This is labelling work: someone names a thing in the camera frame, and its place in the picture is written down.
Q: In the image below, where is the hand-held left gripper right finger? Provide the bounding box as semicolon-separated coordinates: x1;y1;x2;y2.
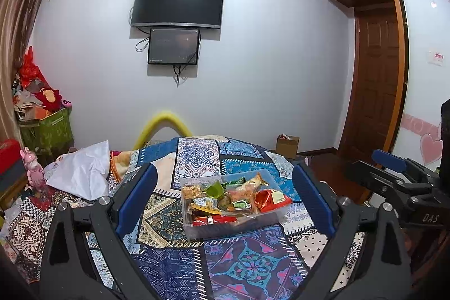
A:
292;164;413;300

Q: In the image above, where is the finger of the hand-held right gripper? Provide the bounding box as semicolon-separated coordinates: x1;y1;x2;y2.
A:
345;160;437;203
372;150;441;182

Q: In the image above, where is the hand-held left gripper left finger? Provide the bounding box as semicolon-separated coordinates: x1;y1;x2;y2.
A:
39;163;159;300

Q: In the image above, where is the clear plastic container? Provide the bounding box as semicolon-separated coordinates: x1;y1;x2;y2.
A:
180;168;293;241

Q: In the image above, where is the orange fleece blanket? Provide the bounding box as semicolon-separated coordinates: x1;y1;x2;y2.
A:
110;150;136;181

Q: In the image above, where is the shiny red snack packet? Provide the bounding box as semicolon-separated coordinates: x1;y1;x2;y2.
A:
255;189;292;214

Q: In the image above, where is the pink heart sticker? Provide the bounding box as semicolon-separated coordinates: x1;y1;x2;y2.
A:
418;133;444;167

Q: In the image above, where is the clear snack bag green seal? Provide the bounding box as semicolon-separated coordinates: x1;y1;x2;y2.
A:
181;182;208;201

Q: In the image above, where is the cardboard box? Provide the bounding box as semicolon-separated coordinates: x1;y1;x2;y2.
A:
275;134;300;160

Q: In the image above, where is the orange snack packet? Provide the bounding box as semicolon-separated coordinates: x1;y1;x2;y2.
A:
242;173;269;195

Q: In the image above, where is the white pillow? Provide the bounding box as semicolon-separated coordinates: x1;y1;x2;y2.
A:
46;140;111;200

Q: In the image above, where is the blue patterned blanket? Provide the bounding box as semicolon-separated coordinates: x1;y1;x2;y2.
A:
63;135;366;300

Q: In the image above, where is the red printed snack packet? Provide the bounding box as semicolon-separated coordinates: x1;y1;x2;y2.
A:
192;214;240;227

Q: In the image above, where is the green snack packet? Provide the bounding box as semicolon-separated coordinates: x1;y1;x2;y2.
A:
206;181;226;199

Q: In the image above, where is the brown wooden door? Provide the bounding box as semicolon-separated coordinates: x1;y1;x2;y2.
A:
339;6;401;165

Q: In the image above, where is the yellow foam tube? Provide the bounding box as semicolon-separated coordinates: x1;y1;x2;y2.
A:
133;112;193;151

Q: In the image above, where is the pink toy figure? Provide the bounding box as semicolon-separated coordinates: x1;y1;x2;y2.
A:
20;147;46;195

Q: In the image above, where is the green storage box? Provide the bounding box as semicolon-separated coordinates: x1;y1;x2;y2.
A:
17;107;74;156

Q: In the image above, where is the red white sign sticker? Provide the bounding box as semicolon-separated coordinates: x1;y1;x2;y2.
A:
428;49;446;67

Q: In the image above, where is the red black patterned cloth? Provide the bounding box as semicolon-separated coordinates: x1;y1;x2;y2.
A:
0;188;71;283

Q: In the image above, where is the white sliding door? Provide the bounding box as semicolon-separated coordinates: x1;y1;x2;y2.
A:
390;0;450;177

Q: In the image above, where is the red box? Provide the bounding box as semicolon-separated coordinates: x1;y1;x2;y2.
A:
0;140;23;181

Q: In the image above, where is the small black monitor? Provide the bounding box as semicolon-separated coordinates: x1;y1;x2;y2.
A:
148;28;201;66

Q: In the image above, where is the pile of red plush toys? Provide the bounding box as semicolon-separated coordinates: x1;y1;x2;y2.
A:
12;47;73;121

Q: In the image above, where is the striped beige curtain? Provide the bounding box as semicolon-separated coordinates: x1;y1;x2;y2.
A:
0;0;64;146

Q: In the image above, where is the black cable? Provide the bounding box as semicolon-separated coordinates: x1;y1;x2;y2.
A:
172;54;197;87
135;36;152;53

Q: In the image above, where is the black wall television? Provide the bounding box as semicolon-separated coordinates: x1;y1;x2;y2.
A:
130;0;226;30

